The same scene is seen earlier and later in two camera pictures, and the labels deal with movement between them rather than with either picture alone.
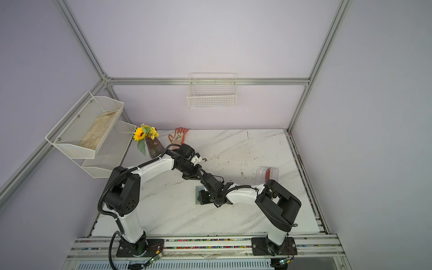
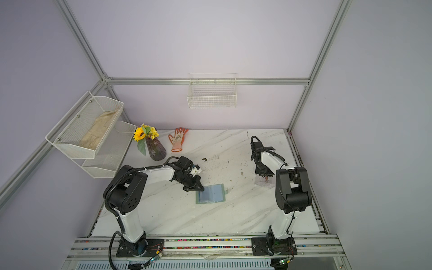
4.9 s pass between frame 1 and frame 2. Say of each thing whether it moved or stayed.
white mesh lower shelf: stayed
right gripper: moved
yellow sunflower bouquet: stayed
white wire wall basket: stayed
